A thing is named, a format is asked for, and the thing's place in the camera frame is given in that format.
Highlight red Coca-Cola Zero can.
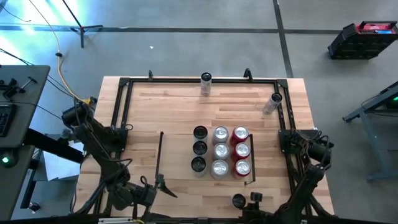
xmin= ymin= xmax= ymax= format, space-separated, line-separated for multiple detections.
xmin=232 ymin=159 xmax=252 ymax=180
xmin=232 ymin=142 xmax=252 ymax=162
xmin=229 ymin=125 xmax=250 ymax=147

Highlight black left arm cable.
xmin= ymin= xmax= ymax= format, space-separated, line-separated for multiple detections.
xmin=102 ymin=124 xmax=149 ymax=190

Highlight black desk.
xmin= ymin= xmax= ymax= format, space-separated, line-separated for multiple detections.
xmin=0 ymin=64 xmax=51 ymax=149
xmin=0 ymin=144 xmax=35 ymax=222

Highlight black clamp tools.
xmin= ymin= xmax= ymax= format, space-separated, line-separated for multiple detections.
xmin=0 ymin=76 xmax=38 ymax=99

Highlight wooden shelf with black legs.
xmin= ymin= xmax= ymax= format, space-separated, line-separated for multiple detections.
xmin=154 ymin=131 xmax=256 ymax=185

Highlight black toolbox with red lid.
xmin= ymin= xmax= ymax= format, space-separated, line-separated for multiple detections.
xmin=326 ymin=20 xmax=398 ymax=60

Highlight black metal table frame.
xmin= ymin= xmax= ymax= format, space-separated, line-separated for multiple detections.
xmin=74 ymin=76 xmax=335 ymax=218

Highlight black device with green light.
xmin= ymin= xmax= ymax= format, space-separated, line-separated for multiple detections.
xmin=386 ymin=93 xmax=398 ymax=109

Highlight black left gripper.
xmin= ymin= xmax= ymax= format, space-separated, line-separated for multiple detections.
xmin=136 ymin=174 xmax=178 ymax=220

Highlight yellow extension cable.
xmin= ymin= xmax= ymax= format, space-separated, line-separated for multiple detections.
xmin=29 ymin=0 xmax=94 ymax=108

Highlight black keyboard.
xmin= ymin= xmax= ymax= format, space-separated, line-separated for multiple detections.
xmin=0 ymin=104 xmax=18 ymax=138

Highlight silver aluminium bracket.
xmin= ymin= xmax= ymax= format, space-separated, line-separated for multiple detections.
xmin=98 ymin=217 xmax=134 ymax=224
xmin=272 ymin=218 xmax=308 ymax=224

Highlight white paper sheet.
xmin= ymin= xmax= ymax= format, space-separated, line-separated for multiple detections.
xmin=42 ymin=139 xmax=85 ymax=182

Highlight black computer mouse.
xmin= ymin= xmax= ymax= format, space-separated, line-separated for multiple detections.
xmin=0 ymin=151 xmax=18 ymax=169

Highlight black diagonal desk beam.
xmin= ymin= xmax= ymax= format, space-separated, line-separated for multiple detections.
xmin=23 ymin=128 xmax=85 ymax=164

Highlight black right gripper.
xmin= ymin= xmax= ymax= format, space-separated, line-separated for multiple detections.
xmin=242 ymin=192 xmax=281 ymax=224

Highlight grey metal table frame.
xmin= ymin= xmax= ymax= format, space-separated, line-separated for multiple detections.
xmin=341 ymin=81 xmax=398 ymax=183

